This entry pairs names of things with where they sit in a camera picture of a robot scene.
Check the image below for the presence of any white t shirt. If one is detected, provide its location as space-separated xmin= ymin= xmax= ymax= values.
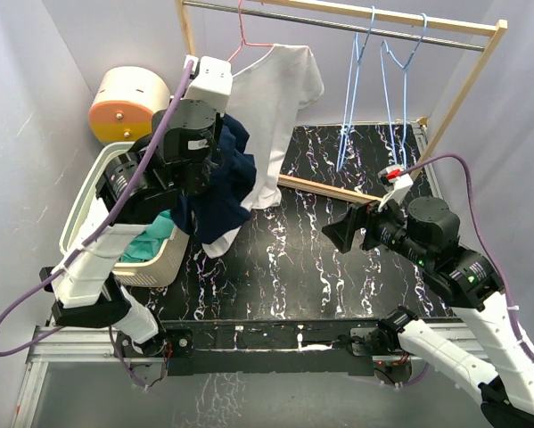
xmin=202 ymin=44 xmax=325 ymax=258

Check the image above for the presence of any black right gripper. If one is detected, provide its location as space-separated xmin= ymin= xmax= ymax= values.
xmin=321 ymin=189 xmax=430 ymax=267

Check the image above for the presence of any navy blue t shirt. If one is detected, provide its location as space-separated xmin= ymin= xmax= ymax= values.
xmin=170 ymin=114 xmax=257 ymax=244

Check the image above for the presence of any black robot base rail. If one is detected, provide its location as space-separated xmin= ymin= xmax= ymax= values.
xmin=116 ymin=318 xmax=411 ymax=382

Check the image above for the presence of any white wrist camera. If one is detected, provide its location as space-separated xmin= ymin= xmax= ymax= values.
xmin=184 ymin=54 xmax=233 ymax=116
xmin=378 ymin=164 xmax=414 ymax=212

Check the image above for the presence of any pink wire hanger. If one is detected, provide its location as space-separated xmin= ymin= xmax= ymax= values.
xmin=226 ymin=0 xmax=274 ymax=63

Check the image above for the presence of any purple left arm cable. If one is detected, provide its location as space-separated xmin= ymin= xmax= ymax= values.
xmin=0 ymin=57 xmax=196 ymax=389

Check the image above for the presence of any cream laundry basket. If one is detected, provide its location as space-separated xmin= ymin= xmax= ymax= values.
xmin=59 ymin=142 xmax=189 ymax=288

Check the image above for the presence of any light blue wire hanger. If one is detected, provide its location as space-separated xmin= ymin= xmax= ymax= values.
xmin=379 ymin=13 xmax=429 ymax=168

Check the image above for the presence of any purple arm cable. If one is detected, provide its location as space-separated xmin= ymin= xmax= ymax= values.
xmin=399 ymin=153 xmax=534 ymax=387
xmin=0 ymin=57 xmax=196 ymax=389

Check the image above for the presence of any wooden clothes rack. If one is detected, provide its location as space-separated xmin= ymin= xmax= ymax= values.
xmin=174 ymin=0 xmax=508 ymax=204

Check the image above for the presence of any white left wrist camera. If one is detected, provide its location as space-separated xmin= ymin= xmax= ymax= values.
xmin=184 ymin=54 xmax=233 ymax=116

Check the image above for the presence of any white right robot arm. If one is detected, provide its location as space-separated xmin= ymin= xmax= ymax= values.
xmin=322 ymin=197 xmax=534 ymax=427

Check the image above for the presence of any cream orange drawer cabinet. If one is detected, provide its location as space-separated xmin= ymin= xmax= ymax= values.
xmin=88 ymin=66 xmax=171 ymax=144

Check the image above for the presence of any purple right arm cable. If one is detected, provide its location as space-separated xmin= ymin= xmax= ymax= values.
xmin=399 ymin=153 xmax=534 ymax=387

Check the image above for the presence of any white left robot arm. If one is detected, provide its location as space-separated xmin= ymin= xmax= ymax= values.
xmin=51 ymin=99 xmax=224 ymax=356

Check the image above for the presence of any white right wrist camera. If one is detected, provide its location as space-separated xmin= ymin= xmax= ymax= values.
xmin=378 ymin=164 xmax=414 ymax=212

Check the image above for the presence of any teal t shirt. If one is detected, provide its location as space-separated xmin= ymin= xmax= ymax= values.
xmin=120 ymin=210 xmax=175 ymax=263

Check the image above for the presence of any aluminium frame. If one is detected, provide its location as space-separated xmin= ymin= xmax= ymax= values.
xmin=12 ymin=262 xmax=534 ymax=428

